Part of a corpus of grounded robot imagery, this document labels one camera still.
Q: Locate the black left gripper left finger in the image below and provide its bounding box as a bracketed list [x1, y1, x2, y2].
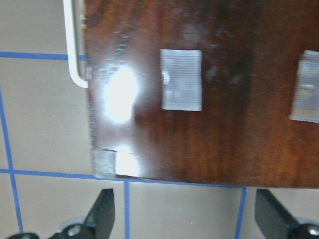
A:
[52, 189, 115, 239]

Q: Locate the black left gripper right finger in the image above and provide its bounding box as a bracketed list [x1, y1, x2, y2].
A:
[254, 189, 319, 239]

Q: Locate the white drawer handle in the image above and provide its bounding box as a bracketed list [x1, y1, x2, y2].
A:
[63, 0, 88, 88]

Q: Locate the dark wooden drawer cabinet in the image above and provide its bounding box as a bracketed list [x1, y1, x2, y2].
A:
[84, 0, 319, 188]

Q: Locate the brown paper table cover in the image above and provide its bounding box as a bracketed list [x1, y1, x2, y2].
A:
[0, 0, 319, 239]

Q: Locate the grey velcro patch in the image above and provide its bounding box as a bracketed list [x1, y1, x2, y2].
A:
[160, 49, 202, 112]
[290, 50, 319, 123]

